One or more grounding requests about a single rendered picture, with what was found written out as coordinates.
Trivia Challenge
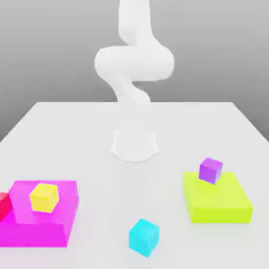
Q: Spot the large magenta box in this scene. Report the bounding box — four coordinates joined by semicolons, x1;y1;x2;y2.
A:
0;180;80;248

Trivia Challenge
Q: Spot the small yellow cube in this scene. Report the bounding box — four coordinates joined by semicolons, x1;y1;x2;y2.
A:
29;183;60;214

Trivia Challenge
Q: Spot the small cyan cube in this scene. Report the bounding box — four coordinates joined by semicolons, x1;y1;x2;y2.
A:
128;218;160;258

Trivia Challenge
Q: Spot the small purple cube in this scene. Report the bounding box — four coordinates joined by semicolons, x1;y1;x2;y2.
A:
198;157;224;185

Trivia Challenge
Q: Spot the small red cube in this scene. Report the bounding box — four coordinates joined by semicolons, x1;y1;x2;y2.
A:
0;192;14;222

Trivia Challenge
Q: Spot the large lime green box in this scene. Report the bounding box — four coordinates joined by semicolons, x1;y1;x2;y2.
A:
182;171;254;224

